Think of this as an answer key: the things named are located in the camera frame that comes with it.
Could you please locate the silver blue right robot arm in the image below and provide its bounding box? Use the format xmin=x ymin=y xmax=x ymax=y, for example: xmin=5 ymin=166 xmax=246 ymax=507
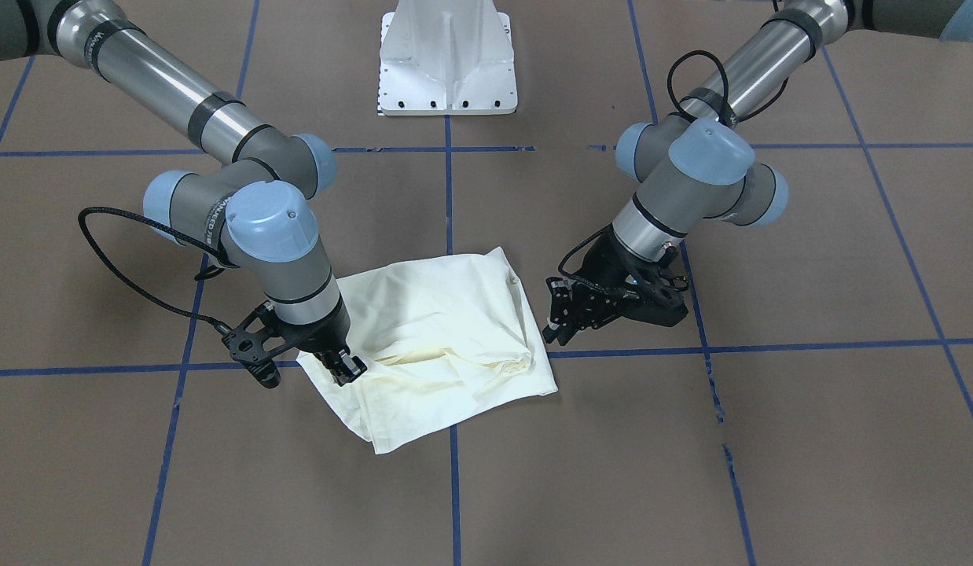
xmin=0 ymin=1 xmax=365 ymax=389

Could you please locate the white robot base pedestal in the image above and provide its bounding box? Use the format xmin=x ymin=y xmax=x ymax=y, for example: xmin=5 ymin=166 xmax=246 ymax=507
xmin=376 ymin=1 xmax=519 ymax=117

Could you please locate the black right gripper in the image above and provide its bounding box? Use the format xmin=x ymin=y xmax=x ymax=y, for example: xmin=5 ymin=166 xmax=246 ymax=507
xmin=221 ymin=300 xmax=368 ymax=389

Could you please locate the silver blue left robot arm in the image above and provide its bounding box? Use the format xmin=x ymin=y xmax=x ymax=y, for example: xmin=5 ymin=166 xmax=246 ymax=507
xmin=542 ymin=1 xmax=973 ymax=345

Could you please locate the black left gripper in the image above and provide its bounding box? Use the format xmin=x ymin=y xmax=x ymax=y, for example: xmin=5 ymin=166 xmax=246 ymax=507
xmin=542 ymin=226 xmax=690 ymax=345

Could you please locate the cream white long-sleeve shirt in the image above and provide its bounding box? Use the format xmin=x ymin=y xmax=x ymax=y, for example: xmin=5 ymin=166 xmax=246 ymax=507
xmin=297 ymin=248 xmax=558 ymax=454

